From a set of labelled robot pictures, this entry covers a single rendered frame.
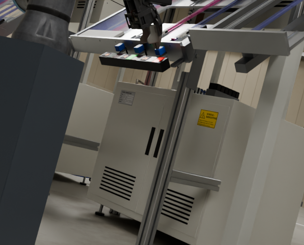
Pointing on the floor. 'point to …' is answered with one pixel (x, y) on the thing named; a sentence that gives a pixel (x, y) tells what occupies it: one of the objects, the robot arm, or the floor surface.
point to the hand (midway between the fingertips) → (158, 44)
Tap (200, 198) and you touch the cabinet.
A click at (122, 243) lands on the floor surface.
